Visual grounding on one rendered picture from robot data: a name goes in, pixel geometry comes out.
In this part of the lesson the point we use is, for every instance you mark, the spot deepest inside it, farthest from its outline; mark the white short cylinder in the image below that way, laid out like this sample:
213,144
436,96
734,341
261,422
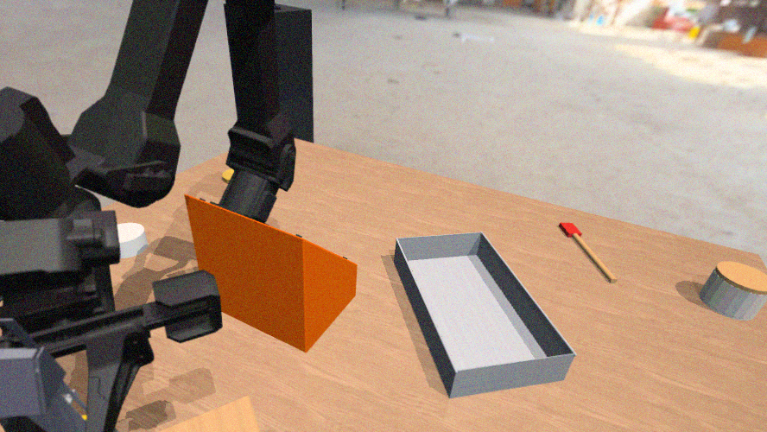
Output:
133,239

